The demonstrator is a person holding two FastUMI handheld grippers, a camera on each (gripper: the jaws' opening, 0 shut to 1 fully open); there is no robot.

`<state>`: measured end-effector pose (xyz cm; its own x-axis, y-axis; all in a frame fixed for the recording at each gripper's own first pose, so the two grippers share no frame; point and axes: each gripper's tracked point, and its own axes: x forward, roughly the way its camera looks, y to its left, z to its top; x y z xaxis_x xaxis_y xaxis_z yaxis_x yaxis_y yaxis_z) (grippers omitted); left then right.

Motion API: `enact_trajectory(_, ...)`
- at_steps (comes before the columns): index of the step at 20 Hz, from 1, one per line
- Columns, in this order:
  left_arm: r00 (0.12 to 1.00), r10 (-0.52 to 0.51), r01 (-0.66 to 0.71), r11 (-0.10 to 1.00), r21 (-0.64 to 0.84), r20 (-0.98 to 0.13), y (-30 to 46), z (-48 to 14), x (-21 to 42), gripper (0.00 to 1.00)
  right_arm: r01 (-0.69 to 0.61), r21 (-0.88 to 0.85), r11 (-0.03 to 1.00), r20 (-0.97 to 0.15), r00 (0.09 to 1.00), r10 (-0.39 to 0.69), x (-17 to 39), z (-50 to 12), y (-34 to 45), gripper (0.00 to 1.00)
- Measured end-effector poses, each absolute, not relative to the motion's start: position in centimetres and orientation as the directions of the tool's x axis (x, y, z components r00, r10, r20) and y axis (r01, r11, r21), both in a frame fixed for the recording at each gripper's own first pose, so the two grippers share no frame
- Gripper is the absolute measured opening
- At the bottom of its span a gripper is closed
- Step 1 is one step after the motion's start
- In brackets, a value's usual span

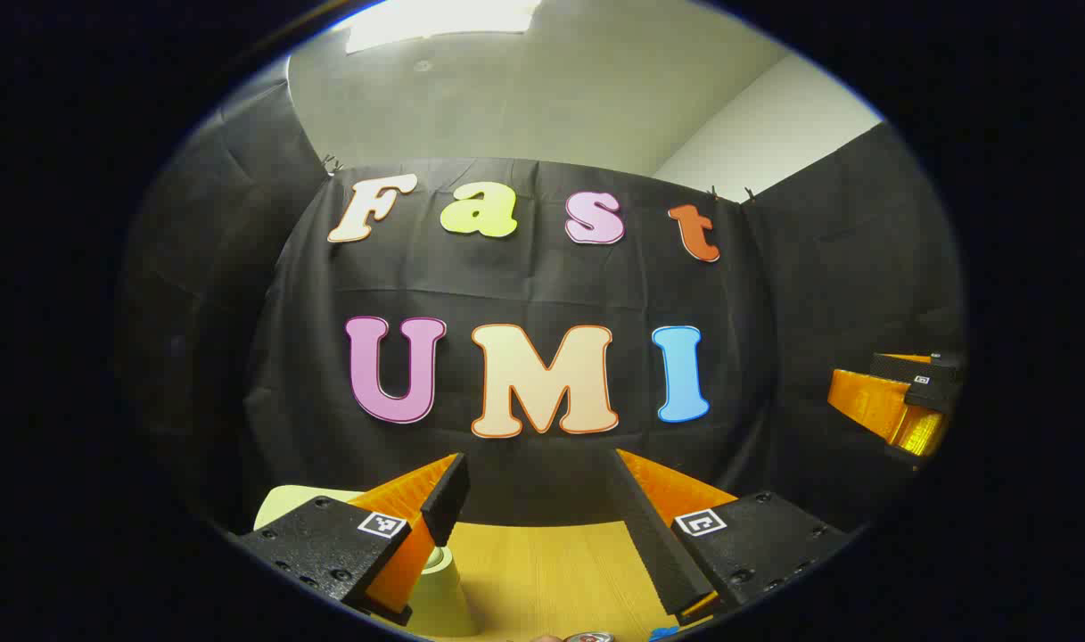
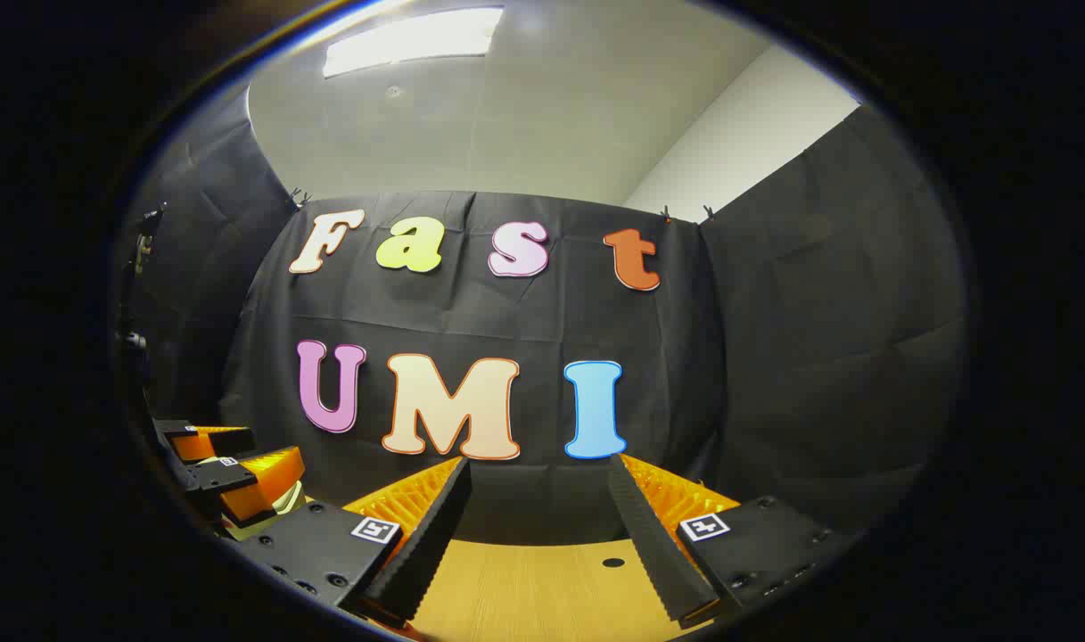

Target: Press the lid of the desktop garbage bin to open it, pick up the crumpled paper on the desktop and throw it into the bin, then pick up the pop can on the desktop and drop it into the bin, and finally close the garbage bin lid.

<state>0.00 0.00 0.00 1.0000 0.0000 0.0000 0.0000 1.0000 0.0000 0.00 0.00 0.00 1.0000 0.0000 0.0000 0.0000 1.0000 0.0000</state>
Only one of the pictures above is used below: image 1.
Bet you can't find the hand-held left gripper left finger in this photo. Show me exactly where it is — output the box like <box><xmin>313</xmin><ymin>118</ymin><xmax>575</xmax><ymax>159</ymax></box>
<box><xmin>237</xmin><ymin>453</ymin><xmax>470</xmax><ymax>627</ymax></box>

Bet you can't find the black backdrop cloth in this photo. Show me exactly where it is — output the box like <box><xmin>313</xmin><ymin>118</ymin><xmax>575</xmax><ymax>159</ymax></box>
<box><xmin>119</xmin><ymin>80</ymin><xmax>966</xmax><ymax>536</ymax></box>

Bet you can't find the green desktop garbage bin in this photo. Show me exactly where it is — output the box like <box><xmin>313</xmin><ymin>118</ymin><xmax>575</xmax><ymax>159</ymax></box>
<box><xmin>255</xmin><ymin>486</ymin><xmax>482</xmax><ymax>639</ymax></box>

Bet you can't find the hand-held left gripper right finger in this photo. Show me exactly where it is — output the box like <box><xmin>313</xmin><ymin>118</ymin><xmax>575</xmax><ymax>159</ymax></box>
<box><xmin>606</xmin><ymin>449</ymin><xmax>851</xmax><ymax>627</ymax></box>

